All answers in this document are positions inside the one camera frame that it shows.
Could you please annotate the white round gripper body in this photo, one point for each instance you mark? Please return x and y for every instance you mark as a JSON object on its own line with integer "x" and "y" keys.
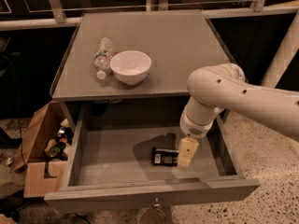
{"x": 193, "y": 126}

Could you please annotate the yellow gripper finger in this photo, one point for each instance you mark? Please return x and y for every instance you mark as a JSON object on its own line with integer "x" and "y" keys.
{"x": 187, "y": 149}

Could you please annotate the black rxbar chocolate wrapper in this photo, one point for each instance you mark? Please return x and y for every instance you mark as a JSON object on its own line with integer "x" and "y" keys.
{"x": 164, "y": 157}

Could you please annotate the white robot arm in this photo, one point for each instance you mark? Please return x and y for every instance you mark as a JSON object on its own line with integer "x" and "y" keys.
{"x": 259, "y": 50}

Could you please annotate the open grey top drawer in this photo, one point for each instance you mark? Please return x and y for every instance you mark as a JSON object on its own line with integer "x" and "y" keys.
{"x": 111, "y": 169}

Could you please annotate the grey wooden cabinet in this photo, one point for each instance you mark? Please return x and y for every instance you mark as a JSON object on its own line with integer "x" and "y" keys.
{"x": 177, "y": 44}

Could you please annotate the white ceramic bowl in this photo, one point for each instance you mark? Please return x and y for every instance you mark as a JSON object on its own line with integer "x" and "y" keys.
{"x": 131, "y": 66}

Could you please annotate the clear plastic water bottle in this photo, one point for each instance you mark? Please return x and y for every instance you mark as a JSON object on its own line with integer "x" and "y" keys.
{"x": 102, "y": 57}

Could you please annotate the dark can in box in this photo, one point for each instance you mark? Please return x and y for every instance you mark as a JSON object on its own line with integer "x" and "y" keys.
{"x": 57, "y": 150}

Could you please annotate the brown cardboard box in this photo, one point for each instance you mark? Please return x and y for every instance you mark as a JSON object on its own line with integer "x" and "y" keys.
{"x": 41, "y": 177}

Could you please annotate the metal drawer pull handle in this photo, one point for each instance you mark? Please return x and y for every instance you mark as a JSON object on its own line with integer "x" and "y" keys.
{"x": 156, "y": 203}

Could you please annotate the metal guard rail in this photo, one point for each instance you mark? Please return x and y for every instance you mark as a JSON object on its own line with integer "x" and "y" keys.
{"x": 33, "y": 14}

